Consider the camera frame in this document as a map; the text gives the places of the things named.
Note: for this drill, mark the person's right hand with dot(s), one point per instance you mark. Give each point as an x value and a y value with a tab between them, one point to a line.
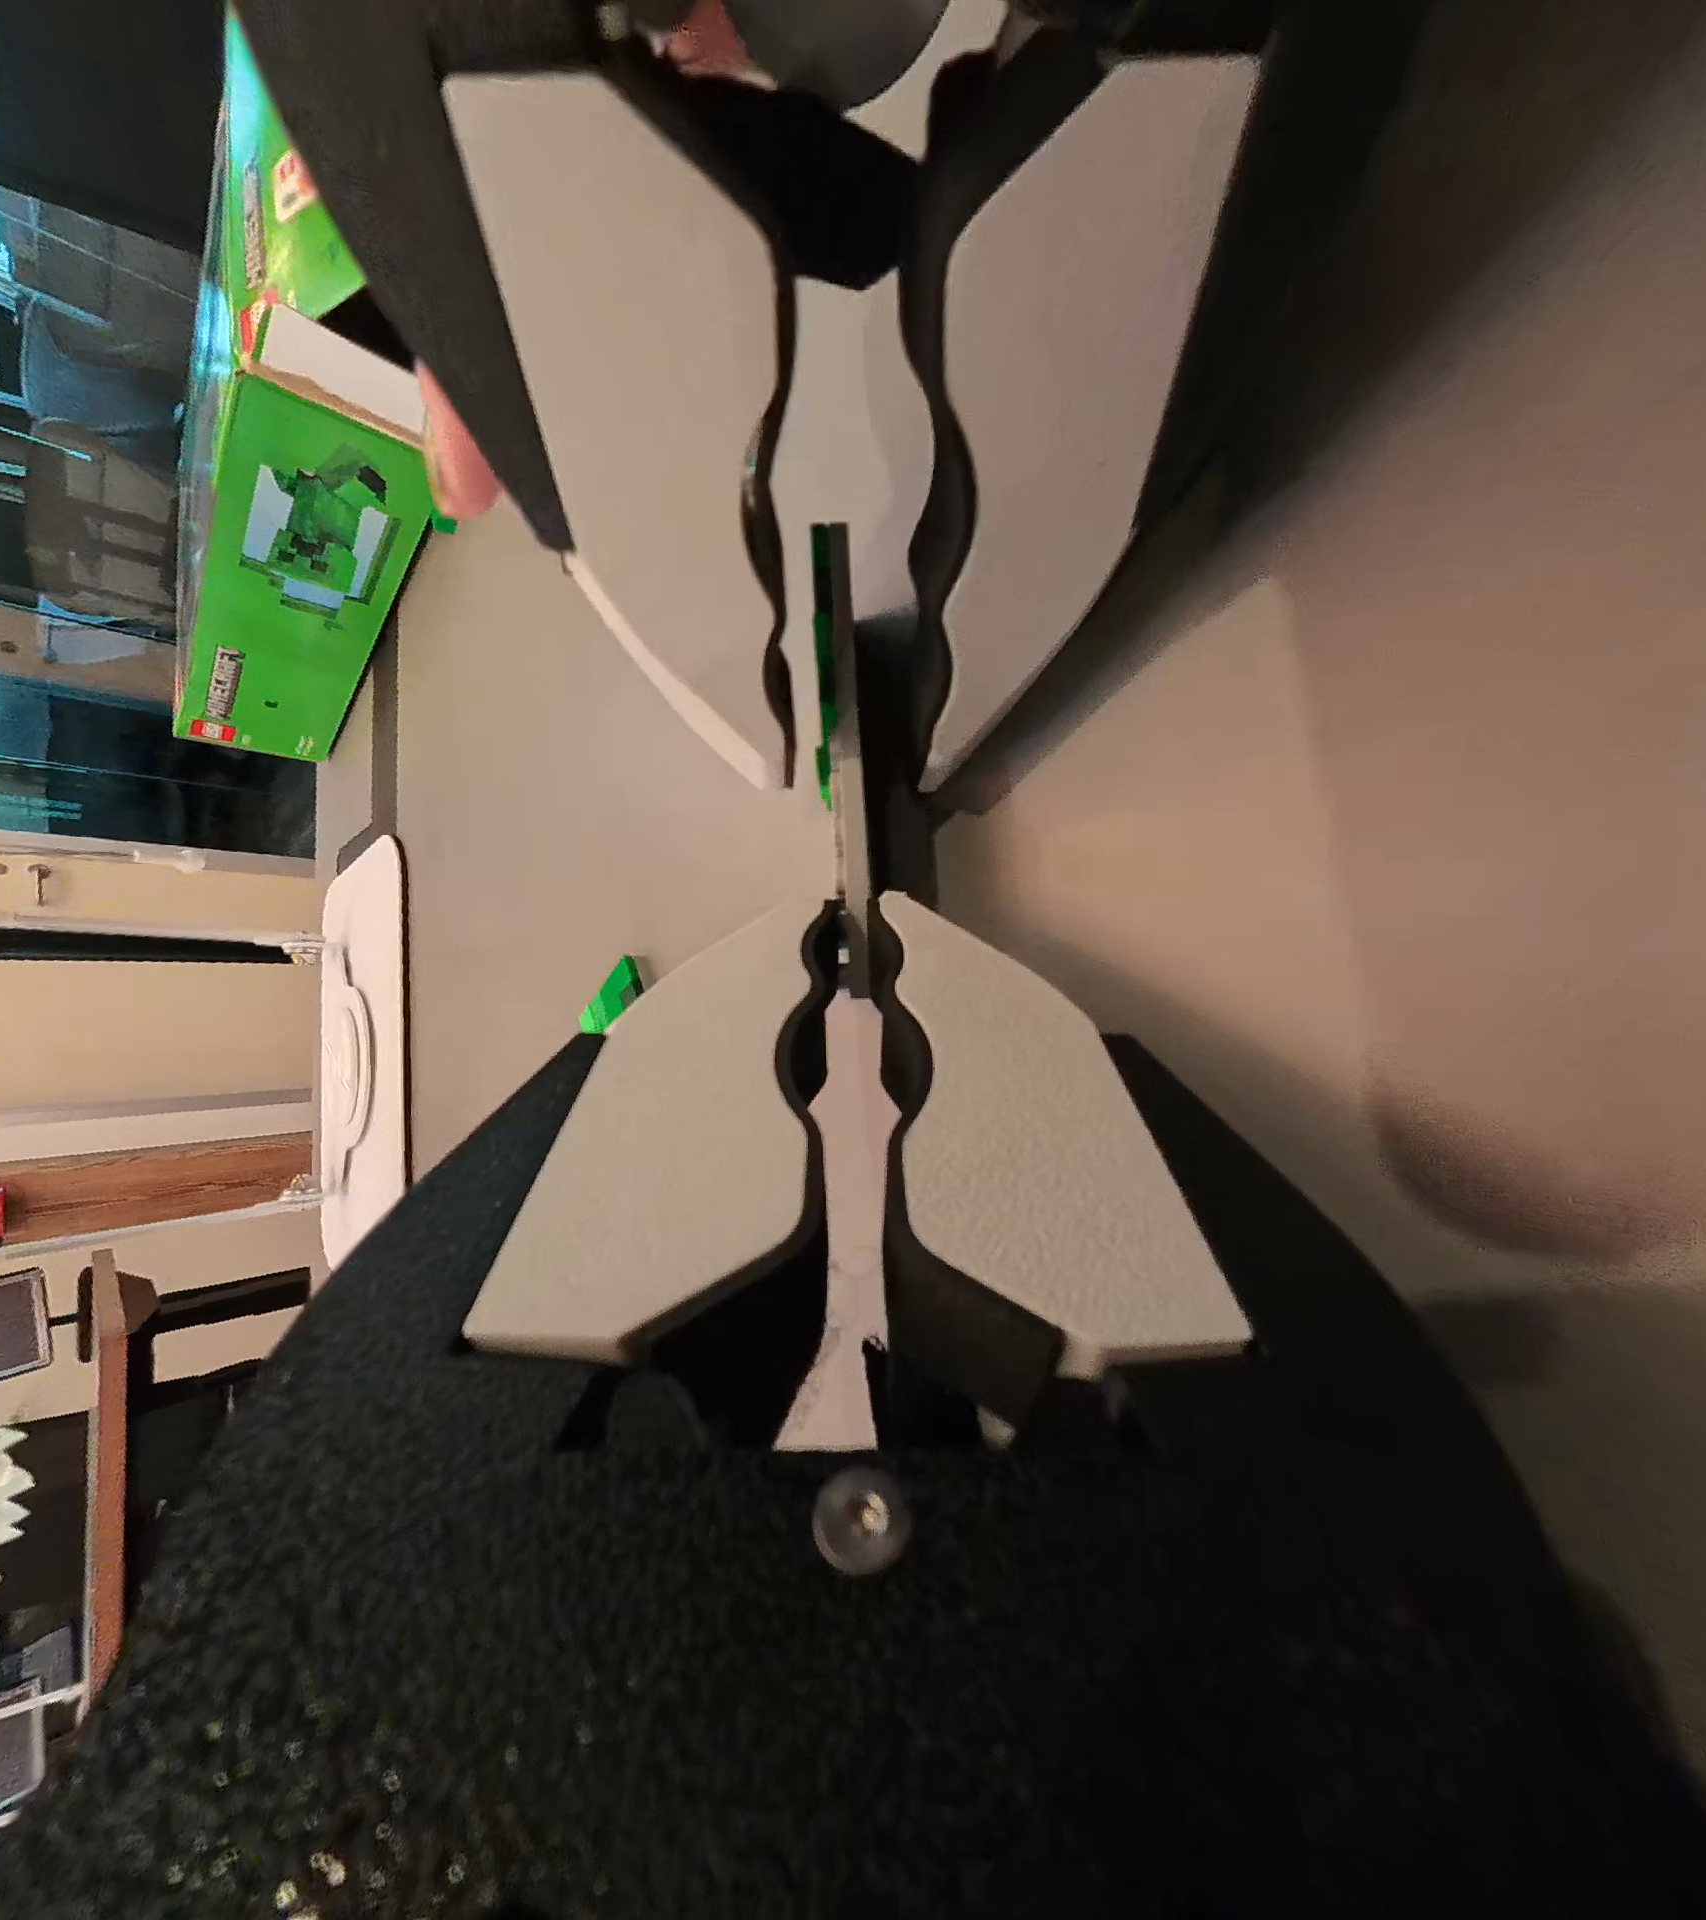
461	450

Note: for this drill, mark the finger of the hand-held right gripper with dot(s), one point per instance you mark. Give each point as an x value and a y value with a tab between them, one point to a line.
1079	375
612	375

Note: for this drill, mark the background wooden desk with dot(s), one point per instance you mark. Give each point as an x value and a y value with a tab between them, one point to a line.
108	1441

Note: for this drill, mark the grey desk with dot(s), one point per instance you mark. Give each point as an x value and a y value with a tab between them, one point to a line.
1392	750

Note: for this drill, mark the wooden pillar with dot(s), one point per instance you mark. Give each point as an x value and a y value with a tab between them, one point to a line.
148	1185

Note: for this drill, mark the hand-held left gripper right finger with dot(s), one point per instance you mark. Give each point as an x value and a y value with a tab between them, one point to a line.
1062	1185

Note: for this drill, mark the grey plate with green tiles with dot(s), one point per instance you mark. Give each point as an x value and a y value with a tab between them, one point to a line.
847	704
612	998

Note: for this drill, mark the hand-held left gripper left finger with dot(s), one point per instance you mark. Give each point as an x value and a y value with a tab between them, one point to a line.
643	1185

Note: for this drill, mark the green toy box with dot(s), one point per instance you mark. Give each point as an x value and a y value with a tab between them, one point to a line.
298	600

